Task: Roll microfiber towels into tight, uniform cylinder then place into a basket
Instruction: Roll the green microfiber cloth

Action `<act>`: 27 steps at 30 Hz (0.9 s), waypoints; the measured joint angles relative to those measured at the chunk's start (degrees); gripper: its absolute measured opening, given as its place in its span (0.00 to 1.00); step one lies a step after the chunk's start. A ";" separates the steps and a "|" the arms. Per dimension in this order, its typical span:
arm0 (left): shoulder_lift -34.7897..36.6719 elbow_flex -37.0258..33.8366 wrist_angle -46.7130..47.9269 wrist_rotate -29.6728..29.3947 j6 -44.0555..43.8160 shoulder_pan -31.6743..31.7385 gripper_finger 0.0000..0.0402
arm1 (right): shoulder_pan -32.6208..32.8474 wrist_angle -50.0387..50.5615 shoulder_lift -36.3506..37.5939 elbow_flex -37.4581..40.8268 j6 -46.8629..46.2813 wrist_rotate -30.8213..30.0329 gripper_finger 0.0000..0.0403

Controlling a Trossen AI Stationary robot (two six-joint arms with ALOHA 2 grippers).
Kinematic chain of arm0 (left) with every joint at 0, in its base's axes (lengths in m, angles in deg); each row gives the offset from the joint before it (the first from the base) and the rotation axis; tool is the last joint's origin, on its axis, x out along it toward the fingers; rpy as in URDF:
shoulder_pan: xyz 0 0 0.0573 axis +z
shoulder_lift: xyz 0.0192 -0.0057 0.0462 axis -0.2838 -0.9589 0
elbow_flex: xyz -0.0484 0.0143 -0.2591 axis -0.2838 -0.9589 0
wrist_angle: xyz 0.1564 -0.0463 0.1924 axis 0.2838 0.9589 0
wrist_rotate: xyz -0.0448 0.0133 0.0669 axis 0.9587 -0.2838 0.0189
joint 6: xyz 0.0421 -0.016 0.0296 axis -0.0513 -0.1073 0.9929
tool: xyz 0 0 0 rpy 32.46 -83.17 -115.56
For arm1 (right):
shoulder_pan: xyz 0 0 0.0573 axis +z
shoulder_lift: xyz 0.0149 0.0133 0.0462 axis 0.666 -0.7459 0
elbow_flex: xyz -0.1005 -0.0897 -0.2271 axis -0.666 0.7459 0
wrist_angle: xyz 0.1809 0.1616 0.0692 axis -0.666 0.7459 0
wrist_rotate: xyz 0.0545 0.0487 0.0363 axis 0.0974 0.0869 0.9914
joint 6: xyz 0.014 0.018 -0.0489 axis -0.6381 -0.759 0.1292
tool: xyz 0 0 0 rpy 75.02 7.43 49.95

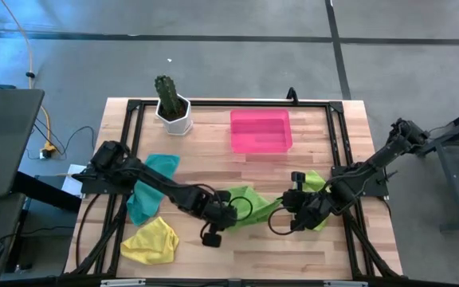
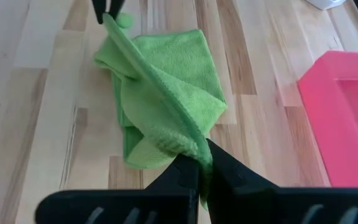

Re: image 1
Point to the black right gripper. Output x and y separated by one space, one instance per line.
309 209

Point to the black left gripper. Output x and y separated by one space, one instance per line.
221 215

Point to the lime green microfiber towel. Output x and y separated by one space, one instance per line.
315 181

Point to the pink translucent plastic basket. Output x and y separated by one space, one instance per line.
261 131

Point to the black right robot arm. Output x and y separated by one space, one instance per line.
377 157

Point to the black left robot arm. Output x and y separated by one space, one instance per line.
154 182

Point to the yellow microfiber towel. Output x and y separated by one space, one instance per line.
150 241

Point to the teal microfiber towel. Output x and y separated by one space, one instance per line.
162 165

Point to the white hexagonal plant pot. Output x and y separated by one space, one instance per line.
173 124

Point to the green cactus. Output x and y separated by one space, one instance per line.
167 93

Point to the black metal stand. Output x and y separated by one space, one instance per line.
450 187

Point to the white paper sheet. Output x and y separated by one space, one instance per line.
68 187

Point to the black desk beam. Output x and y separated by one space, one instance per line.
46 193

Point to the dark grey side desk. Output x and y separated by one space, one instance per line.
2 139

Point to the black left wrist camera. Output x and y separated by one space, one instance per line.
223 196

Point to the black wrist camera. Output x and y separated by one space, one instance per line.
298 180
223 196

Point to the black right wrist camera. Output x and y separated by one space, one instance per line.
298 180

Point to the silver metal bracket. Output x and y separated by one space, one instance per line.
122 283
345 284

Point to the black aluminium table frame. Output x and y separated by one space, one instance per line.
233 103

